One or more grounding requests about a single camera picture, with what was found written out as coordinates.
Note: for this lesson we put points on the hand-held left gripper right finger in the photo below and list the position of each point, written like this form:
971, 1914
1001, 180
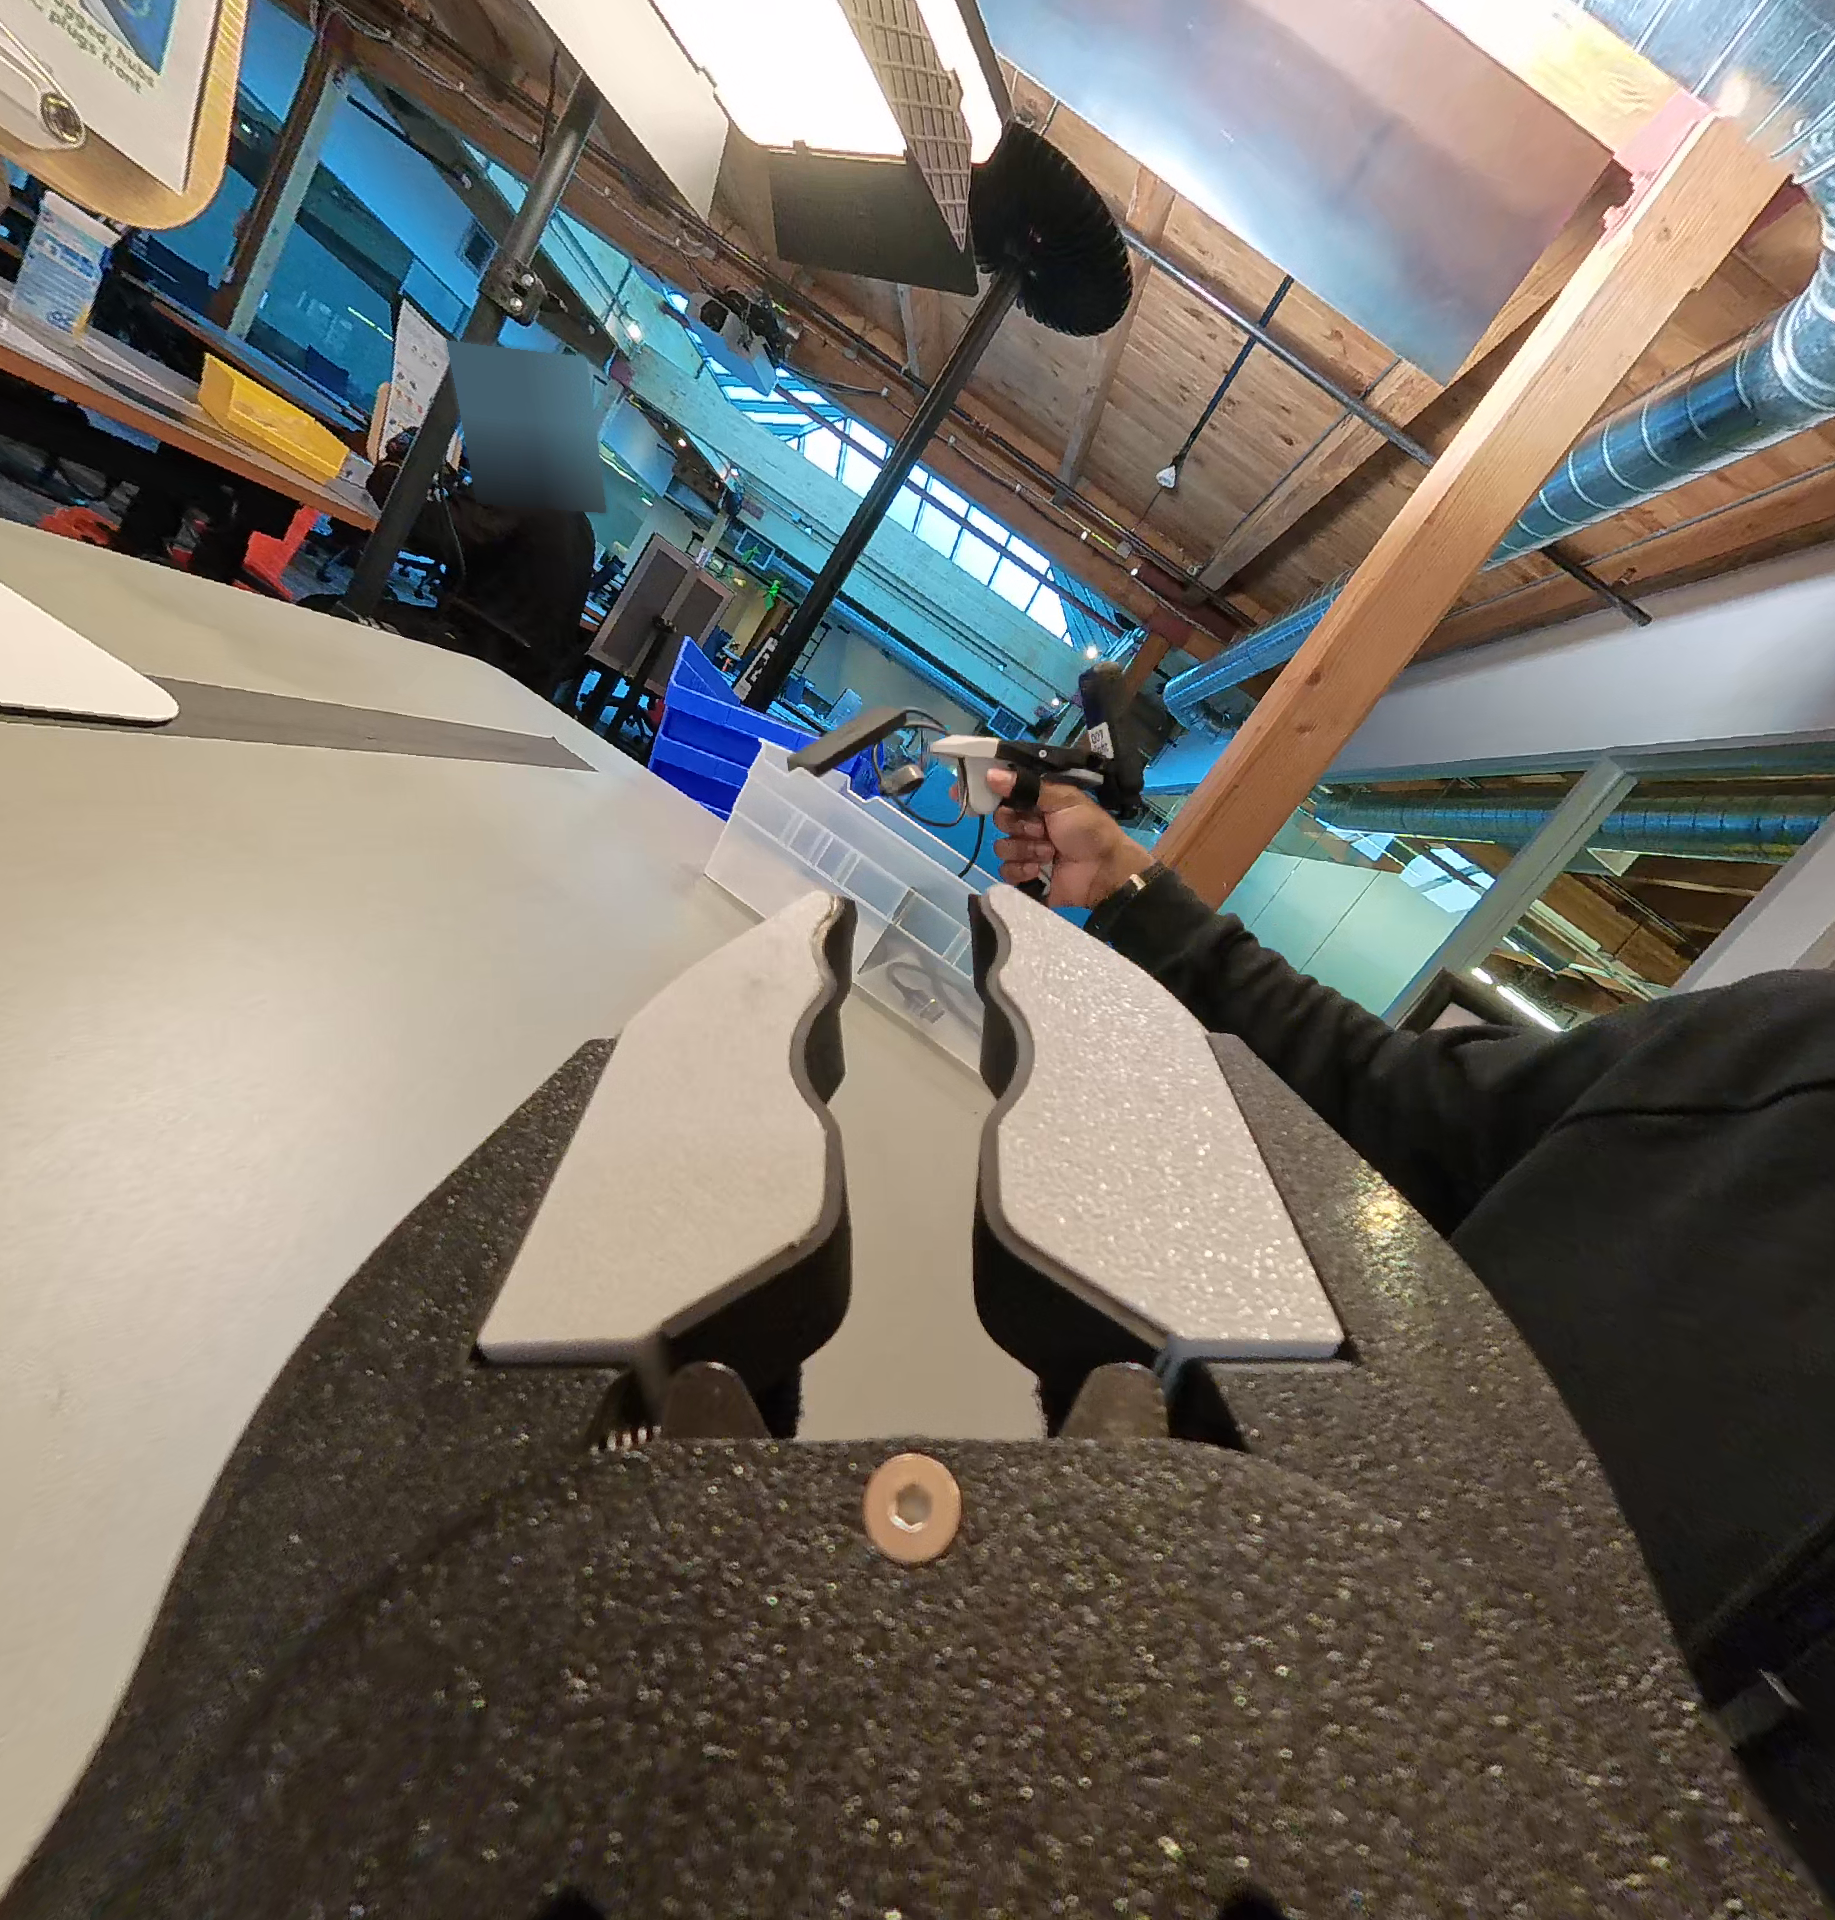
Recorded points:
1157, 1185

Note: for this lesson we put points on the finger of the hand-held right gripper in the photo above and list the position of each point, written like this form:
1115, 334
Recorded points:
977, 746

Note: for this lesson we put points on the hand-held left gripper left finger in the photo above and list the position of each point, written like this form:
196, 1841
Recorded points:
678, 1185

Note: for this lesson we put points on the slim black USB hub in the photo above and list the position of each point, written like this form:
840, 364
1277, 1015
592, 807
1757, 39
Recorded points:
850, 740

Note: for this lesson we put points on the clear plastic bin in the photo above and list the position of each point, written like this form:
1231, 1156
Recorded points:
812, 854

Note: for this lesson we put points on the person's right forearm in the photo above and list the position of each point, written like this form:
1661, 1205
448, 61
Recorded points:
1307, 1021

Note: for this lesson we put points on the person's right hand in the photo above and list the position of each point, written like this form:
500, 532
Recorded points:
1073, 854

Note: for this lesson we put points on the stack of blue bins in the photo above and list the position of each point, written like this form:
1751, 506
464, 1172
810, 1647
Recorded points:
708, 735

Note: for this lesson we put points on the wooden column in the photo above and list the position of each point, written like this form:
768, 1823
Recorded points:
1457, 525

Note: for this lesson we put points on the black stand pole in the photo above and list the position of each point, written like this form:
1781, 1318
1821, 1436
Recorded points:
1051, 224

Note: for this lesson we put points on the person's torso black jacket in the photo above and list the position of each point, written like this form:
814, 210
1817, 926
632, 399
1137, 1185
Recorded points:
1681, 1275

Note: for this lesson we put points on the black light stand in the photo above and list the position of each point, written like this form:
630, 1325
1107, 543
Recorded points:
512, 271

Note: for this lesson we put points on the instruction board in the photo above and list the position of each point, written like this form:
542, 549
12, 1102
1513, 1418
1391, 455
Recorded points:
414, 361

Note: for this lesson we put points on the LED light panel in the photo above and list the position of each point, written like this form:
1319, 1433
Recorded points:
798, 75

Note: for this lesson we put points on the red plastic stool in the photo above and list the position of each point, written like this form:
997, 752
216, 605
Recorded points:
280, 540

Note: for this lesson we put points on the yellow bin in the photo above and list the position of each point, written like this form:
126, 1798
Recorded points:
272, 420

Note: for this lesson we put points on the wooden table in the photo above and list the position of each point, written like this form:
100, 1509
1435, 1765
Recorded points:
106, 391

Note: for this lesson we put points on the instruction sheet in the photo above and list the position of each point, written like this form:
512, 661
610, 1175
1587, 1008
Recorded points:
106, 61

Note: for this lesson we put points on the clear acrylic clip bar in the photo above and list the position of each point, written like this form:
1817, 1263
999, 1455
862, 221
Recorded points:
16, 90

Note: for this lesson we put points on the silver ventilation duct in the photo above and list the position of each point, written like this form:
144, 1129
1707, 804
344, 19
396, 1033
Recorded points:
1681, 434

